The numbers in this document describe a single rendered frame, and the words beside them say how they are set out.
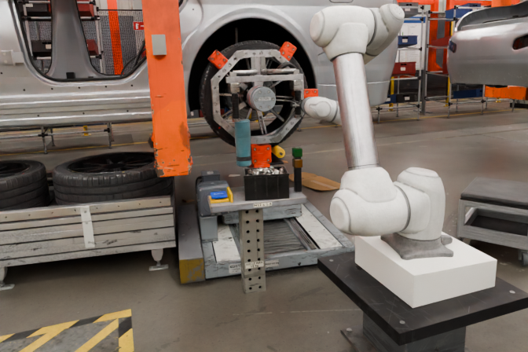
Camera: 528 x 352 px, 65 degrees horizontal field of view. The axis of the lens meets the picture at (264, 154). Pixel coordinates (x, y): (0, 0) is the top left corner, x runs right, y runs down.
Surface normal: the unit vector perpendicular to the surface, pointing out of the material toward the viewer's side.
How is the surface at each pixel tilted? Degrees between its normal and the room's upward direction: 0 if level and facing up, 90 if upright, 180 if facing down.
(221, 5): 90
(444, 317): 0
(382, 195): 67
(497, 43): 86
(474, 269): 90
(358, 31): 77
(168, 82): 90
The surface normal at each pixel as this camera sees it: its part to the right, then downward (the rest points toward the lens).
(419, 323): -0.04, -0.98
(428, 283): 0.33, 0.18
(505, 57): -0.93, 0.09
